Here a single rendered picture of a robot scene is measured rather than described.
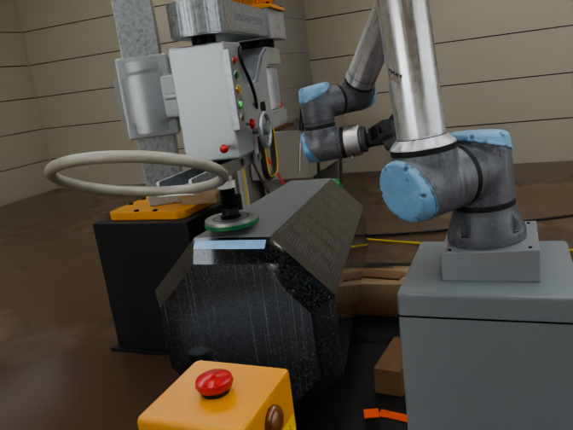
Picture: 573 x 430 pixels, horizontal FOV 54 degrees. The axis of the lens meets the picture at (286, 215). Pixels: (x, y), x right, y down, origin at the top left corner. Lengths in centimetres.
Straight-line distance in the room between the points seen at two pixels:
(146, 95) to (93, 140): 648
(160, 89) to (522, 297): 215
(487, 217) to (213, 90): 111
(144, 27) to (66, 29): 648
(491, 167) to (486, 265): 23
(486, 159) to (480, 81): 580
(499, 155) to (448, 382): 56
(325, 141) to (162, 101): 153
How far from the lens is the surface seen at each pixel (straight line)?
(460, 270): 143
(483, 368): 144
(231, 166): 213
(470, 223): 143
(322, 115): 161
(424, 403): 152
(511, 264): 142
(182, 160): 140
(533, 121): 721
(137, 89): 300
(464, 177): 132
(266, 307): 214
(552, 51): 716
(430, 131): 128
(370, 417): 234
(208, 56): 209
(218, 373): 61
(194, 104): 212
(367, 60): 160
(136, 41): 308
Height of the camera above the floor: 139
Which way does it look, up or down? 14 degrees down
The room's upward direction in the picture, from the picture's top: 7 degrees counter-clockwise
